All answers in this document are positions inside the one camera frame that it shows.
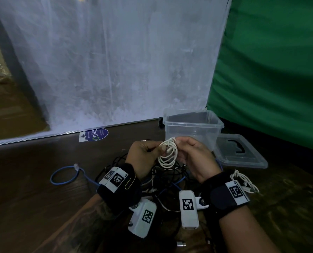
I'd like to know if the person's left forearm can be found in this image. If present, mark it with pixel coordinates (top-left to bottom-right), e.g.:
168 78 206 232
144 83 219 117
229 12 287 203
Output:
32 193 115 253

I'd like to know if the tangle of black cables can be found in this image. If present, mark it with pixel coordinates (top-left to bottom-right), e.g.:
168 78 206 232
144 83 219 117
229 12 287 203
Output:
94 152 199 214

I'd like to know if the white cable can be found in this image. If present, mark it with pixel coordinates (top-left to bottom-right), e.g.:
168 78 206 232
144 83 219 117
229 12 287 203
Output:
230 170 260 194
158 137 179 168

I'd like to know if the blue network cable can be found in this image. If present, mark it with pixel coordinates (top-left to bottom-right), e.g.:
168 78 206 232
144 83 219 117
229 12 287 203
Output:
50 164 100 187

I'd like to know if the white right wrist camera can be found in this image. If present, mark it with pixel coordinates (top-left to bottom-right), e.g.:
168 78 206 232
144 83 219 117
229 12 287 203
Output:
179 190 210 230

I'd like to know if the clear plastic box lid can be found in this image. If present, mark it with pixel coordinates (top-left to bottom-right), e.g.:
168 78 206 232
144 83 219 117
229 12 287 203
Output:
214 133 268 169

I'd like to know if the person's right forearm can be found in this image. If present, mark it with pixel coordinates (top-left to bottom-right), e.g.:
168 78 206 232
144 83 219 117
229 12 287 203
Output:
218 205 281 253

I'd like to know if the person's left hand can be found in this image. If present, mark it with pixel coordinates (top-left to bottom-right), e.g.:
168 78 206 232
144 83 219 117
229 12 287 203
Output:
125 141 164 180

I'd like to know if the black wrist strap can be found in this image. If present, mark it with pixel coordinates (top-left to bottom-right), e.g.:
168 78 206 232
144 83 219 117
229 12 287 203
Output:
97 163 142 215
201 171 251 222

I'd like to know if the translucent white plastic sheet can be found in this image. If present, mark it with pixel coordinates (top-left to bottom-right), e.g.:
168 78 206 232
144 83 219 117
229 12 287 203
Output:
0 0 232 133

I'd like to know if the black left wrist strap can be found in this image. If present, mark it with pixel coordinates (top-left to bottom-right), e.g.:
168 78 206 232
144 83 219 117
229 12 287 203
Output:
97 163 142 215

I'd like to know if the black right wrist strap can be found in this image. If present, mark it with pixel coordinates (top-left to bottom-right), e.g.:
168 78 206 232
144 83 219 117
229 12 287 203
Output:
201 171 251 222

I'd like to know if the person's right hand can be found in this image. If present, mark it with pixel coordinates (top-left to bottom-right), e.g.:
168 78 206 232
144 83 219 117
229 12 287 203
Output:
176 137 222 184

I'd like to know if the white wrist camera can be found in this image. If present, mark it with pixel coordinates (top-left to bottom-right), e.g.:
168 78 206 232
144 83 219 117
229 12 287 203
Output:
127 199 157 239
179 190 210 230

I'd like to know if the clear plastic storage box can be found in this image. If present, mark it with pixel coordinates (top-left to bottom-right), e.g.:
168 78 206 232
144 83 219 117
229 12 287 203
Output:
163 108 225 152

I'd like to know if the green cloth backdrop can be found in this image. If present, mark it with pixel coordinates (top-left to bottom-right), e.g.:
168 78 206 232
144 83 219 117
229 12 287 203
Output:
206 0 313 153

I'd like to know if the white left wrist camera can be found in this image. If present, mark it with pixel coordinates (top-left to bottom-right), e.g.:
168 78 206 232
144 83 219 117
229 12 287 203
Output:
127 199 157 239

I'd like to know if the blue round sticker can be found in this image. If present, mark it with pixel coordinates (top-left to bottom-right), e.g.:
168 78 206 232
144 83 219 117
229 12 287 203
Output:
79 128 109 143

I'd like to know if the white bundled cable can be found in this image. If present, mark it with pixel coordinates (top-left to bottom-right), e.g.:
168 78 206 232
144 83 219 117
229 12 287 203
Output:
230 170 260 194

